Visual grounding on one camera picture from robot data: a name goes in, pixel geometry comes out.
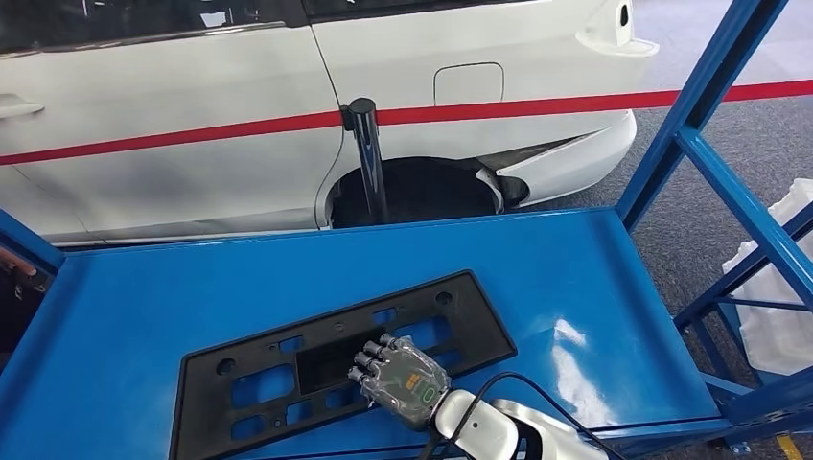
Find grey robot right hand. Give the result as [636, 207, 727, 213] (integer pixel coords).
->
[347, 333, 453, 433]

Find black plastic bracket part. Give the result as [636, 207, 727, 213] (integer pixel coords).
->
[168, 269, 518, 460]

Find blue metal shelf board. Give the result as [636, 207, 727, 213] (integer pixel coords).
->
[0, 207, 732, 460]

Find black car tyre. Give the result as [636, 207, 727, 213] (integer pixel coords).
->
[330, 157, 529, 230]

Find red barrier belt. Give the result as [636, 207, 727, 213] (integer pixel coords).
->
[0, 79, 813, 168]

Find white car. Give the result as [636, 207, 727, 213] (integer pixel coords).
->
[0, 0, 660, 245]

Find white plastic bag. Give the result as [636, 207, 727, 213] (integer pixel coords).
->
[722, 178, 813, 376]

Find chrome stanchion post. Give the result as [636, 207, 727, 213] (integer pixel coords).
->
[340, 97, 390, 224]

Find blue steel shelving rack frame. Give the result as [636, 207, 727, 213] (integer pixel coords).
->
[0, 0, 813, 460]

